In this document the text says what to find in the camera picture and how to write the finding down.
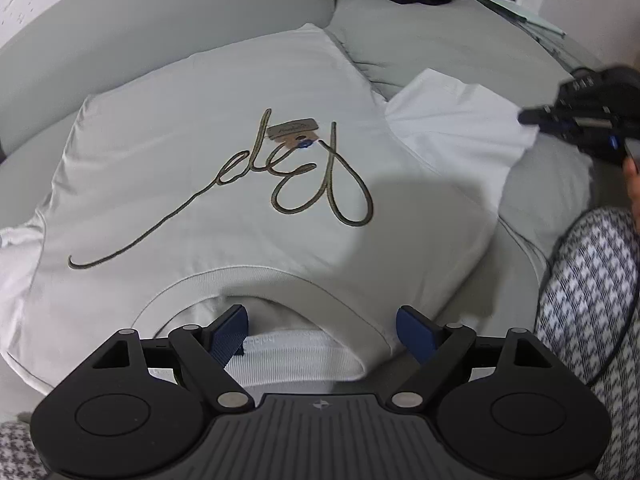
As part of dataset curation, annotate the white t-shirt with script logo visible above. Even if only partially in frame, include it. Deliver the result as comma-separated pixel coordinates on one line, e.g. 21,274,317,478
1,24,537,393

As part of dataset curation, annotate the grey sofa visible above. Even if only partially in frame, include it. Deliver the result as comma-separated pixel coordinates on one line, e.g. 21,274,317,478
1,0,625,414

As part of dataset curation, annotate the houndstooth patterned trouser leg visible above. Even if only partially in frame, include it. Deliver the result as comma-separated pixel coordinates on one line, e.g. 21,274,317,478
535,207,639,479

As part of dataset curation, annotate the person's right hand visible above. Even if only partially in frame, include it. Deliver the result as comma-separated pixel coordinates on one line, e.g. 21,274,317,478
623,156,640,233

